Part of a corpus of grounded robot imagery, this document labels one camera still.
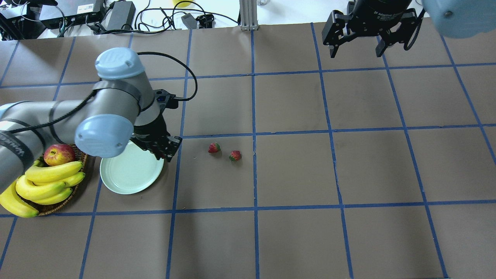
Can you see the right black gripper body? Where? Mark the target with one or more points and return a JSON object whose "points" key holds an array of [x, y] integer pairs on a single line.
{"points": [[381, 13]]}

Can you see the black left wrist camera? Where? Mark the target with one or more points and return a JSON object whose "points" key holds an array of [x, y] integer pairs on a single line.
{"points": [[166, 100]]}

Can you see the light green plate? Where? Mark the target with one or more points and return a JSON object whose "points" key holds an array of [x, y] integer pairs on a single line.
{"points": [[130, 172]]}

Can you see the wicker basket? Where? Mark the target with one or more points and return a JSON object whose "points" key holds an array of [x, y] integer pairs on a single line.
{"points": [[53, 180]]}

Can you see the strawberry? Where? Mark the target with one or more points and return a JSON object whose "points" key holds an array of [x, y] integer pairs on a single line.
{"points": [[214, 148], [235, 155]]}

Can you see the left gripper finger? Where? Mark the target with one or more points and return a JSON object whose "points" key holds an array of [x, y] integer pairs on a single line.
{"points": [[171, 145]]}

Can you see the black power adapter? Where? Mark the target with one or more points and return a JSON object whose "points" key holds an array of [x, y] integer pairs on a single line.
{"points": [[121, 15]]}

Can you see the aluminium frame post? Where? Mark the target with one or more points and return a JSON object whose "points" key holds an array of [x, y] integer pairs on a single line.
{"points": [[248, 15]]}

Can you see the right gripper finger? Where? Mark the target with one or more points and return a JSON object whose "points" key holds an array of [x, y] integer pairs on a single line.
{"points": [[333, 49], [381, 47]]}

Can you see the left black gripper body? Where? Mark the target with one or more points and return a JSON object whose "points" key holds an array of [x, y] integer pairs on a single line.
{"points": [[152, 130]]}

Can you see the yellow tape roll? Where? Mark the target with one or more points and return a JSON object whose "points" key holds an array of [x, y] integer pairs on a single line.
{"points": [[182, 4]]}

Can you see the red apple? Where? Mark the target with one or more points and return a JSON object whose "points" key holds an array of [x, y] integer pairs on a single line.
{"points": [[59, 154]]}

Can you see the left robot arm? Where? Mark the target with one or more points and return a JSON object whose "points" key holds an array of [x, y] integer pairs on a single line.
{"points": [[121, 107]]}

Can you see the yellow banana bunch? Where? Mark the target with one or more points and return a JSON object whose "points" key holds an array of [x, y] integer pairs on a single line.
{"points": [[42, 190]]}

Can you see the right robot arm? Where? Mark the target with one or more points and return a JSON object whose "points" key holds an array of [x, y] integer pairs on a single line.
{"points": [[460, 18]]}

